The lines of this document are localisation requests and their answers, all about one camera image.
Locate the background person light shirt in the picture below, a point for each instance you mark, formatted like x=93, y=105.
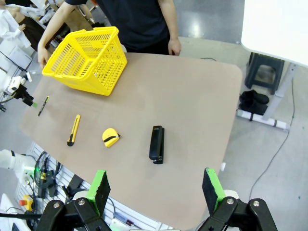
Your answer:
x=9, y=26

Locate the black stapler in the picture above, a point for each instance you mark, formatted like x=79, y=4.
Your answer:
x=156, y=144

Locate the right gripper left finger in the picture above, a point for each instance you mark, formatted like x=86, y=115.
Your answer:
x=99, y=190

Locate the black shoe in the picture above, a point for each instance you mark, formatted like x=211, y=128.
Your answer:
x=252, y=108
x=255, y=96

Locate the yellow plastic shopping basket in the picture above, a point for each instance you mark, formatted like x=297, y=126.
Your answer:
x=62, y=76

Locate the person's right hand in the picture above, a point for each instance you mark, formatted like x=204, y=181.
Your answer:
x=42, y=56

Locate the white table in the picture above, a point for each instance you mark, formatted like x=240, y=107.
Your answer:
x=276, y=24

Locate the yellow tape measure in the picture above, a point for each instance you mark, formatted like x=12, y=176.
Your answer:
x=109, y=137

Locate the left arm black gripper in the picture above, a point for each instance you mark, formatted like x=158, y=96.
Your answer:
x=22, y=95

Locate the black power adapter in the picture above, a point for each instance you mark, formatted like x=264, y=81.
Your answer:
x=74, y=183

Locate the black plug yellow label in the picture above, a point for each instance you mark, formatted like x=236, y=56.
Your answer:
x=44, y=179

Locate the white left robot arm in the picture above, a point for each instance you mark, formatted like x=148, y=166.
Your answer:
x=6, y=160

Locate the person's navy shirt torso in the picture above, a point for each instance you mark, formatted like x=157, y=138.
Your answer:
x=139, y=24

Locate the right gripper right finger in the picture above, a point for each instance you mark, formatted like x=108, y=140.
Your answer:
x=213, y=187

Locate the dark plastic stool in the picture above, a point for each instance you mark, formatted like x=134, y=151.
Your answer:
x=262, y=69

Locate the person's left hand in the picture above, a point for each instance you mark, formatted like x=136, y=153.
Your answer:
x=174, y=47

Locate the yellow utility knife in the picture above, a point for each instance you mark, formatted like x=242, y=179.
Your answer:
x=74, y=130

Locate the person's left forearm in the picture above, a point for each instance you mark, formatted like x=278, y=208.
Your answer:
x=172, y=21

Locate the black yellow highlighter pen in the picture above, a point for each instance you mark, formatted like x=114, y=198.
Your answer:
x=43, y=106

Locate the yellow red emergency stop button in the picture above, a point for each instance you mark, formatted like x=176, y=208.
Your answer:
x=27, y=202

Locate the person's right forearm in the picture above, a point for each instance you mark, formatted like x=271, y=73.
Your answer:
x=48, y=33

